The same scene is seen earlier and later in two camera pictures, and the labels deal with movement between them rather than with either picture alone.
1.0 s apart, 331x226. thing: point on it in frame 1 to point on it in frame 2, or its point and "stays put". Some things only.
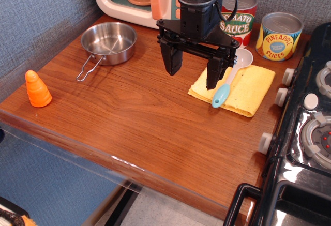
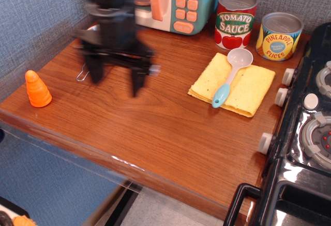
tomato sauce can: [240, 27] stays put
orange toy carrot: [39, 95] stays put
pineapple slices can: [279, 38] stays put
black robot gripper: [199, 29] to [118, 44]
